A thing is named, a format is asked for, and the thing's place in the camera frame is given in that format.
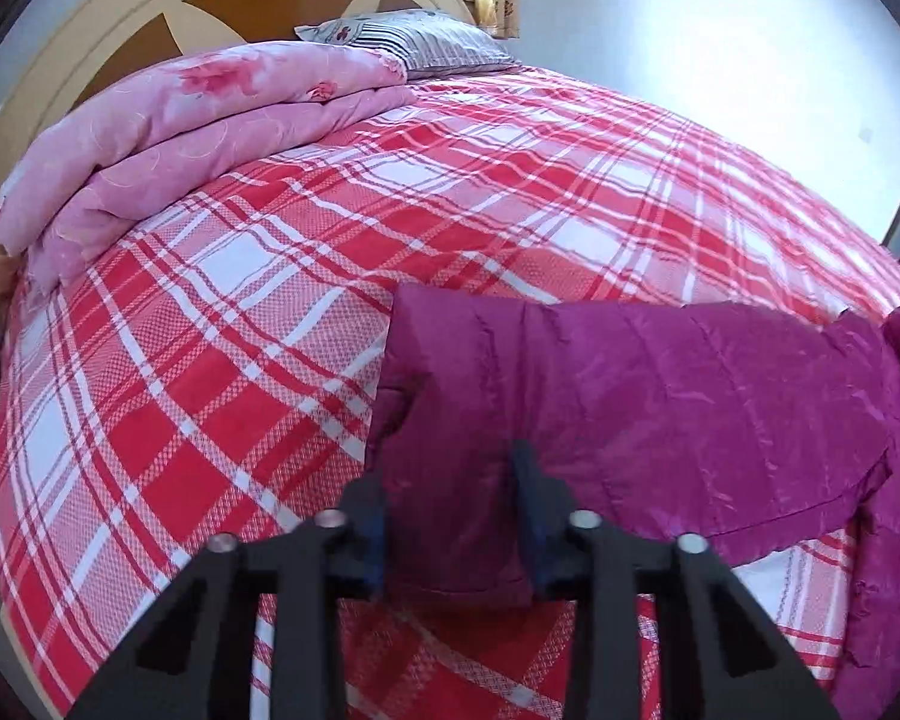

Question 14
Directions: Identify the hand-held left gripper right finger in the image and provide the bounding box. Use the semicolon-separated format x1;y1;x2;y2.
511;440;835;720

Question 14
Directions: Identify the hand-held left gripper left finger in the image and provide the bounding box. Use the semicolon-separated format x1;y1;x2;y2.
66;474;389;720

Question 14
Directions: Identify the purple puffer jacket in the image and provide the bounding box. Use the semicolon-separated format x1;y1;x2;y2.
366;283;900;720

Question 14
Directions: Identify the red plaid bed sheet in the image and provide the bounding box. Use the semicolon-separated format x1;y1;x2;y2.
0;64;900;720

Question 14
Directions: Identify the pink floral folded quilt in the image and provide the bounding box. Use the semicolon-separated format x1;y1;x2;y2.
0;41;415;293

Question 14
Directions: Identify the striped grey pillow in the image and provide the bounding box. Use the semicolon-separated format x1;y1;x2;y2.
294;9;522;80

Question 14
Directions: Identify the cream and brown headboard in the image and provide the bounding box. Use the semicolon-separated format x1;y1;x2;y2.
0;0;475;241

